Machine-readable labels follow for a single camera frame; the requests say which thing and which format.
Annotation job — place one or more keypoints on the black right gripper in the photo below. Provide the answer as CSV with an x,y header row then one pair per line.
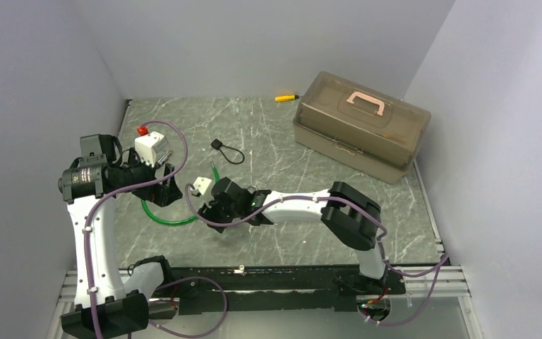
x,y
211,215

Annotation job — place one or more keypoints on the translucent brown toolbox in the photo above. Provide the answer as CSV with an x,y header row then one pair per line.
x,y
372,132

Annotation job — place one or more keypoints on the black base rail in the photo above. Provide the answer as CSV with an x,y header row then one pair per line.
x,y
270,288

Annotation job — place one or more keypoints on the green cable lock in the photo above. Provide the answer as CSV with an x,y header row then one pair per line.
x,y
167,219

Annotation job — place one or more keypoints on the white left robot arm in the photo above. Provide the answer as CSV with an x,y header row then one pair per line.
x,y
105,306

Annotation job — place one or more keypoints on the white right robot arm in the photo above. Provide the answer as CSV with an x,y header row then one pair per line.
x,y
350,215

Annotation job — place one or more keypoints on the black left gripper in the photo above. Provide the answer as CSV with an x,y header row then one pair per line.
x,y
162,194

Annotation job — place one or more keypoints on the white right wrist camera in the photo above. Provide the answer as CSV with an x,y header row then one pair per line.
x,y
202,187

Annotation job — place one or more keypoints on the brass padlock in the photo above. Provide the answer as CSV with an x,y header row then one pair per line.
x,y
252,189

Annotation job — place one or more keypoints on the yellow screwdriver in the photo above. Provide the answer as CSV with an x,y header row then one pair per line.
x,y
286,98

